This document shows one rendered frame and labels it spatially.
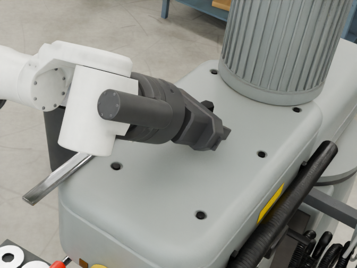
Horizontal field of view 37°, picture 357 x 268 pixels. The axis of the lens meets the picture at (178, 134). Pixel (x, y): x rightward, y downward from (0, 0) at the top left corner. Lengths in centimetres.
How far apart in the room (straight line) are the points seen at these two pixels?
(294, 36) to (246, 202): 28
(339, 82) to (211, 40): 376
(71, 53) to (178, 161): 25
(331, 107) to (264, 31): 41
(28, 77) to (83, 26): 437
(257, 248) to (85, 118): 35
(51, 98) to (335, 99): 76
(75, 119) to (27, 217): 265
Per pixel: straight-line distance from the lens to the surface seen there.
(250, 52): 92
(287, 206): 90
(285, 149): 87
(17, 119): 393
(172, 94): 70
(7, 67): 72
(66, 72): 71
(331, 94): 129
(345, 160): 144
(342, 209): 119
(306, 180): 96
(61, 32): 494
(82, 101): 62
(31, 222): 323
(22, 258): 167
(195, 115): 73
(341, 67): 141
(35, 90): 69
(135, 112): 60
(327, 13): 90
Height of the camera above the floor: 242
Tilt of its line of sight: 39 degrees down
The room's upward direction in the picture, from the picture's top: 9 degrees clockwise
